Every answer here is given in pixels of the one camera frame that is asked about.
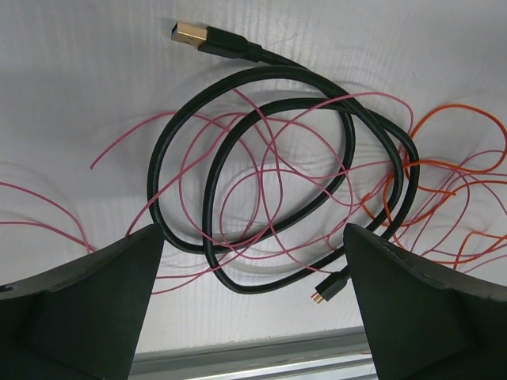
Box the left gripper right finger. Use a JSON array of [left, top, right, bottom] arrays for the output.
[[344, 224, 506, 379]]

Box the aluminium mounting rail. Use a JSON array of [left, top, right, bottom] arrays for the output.
[[129, 327, 377, 379]]

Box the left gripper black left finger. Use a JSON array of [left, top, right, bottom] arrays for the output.
[[1, 224, 163, 379]]

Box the thin pink red wire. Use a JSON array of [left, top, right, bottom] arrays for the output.
[[0, 33, 507, 296]]

